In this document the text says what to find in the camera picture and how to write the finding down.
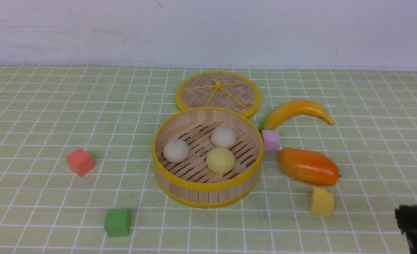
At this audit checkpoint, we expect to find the white bun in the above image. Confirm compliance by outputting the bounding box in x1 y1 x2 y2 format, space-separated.
163 139 190 163
211 126 237 149

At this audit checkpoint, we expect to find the yellow toy banana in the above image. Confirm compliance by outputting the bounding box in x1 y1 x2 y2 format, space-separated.
259 100 335 131

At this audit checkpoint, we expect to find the orange toy mango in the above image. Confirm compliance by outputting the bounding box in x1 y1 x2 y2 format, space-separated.
278 147 341 187

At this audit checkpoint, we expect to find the bamboo steamer tray yellow rim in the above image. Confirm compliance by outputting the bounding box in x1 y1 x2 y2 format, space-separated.
151 107 264 209

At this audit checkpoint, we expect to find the red foam cube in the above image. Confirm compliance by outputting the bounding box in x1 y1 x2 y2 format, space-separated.
66 148 95 177

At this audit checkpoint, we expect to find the woven bamboo steamer lid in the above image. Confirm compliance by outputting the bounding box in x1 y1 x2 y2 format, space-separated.
175 71 261 119

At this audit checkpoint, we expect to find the green foam cube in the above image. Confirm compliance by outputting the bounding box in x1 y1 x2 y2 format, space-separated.
104 208 131 238

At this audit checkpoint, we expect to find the yellow foam block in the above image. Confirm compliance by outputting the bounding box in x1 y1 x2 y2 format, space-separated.
309 186 334 216

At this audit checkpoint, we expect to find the yellow bun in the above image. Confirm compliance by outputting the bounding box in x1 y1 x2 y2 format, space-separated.
206 147 235 174

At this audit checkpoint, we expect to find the pink foam cube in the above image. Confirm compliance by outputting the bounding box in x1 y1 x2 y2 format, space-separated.
261 129 280 153

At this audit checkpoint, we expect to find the green checkered tablecloth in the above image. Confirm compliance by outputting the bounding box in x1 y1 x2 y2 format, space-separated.
0 65 417 254

